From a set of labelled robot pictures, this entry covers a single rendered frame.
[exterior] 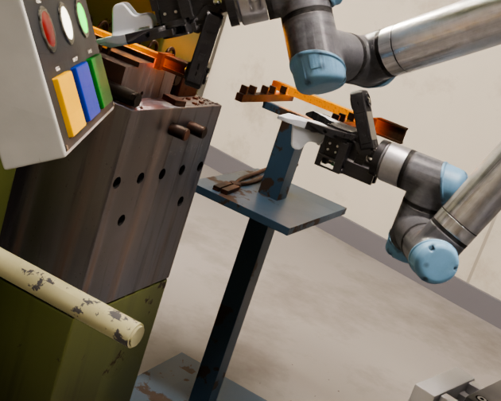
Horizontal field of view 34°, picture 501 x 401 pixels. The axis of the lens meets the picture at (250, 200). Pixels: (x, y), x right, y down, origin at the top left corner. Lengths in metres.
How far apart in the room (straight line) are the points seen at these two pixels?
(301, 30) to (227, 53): 3.82
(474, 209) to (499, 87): 2.71
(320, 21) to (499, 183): 0.41
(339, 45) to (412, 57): 0.11
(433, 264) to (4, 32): 0.76
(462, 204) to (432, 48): 0.30
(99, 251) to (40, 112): 0.71
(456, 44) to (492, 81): 2.89
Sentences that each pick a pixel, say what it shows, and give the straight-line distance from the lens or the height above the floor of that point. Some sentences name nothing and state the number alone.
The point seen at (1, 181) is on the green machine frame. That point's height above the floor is 0.70.
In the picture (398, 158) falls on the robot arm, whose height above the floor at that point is 1.00.
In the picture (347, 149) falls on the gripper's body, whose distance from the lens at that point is 1.53.
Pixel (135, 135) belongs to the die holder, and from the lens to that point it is 1.62.
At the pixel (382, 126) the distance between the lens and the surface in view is 2.21.
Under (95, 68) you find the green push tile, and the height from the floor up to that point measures 1.03.
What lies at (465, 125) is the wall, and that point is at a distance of 4.13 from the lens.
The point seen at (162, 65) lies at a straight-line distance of 1.71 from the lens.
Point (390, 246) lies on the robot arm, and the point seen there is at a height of 0.84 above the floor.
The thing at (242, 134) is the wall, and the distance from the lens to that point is 4.88.
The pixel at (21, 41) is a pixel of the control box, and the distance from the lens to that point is 1.01.
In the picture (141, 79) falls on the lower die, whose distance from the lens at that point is 1.69.
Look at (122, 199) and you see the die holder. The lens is 1.68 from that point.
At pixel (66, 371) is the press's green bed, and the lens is 1.82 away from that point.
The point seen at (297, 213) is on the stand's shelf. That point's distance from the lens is 2.13.
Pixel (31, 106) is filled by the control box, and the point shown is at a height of 1.01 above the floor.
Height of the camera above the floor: 1.25
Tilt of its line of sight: 16 degrees down
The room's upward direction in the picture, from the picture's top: 18 degrees clockwise
